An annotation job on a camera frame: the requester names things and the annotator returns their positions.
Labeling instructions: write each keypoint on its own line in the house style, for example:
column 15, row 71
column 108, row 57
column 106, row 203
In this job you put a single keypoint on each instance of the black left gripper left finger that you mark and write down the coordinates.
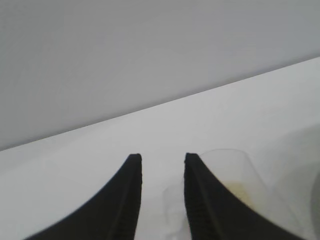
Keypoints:
column 112, row 205

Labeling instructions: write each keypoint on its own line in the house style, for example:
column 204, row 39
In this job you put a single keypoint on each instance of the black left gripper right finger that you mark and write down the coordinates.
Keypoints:
column 212, row 212

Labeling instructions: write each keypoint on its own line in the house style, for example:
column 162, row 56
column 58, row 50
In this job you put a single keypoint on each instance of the stainless steel mixing bowl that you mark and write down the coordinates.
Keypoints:
column 317, row 200

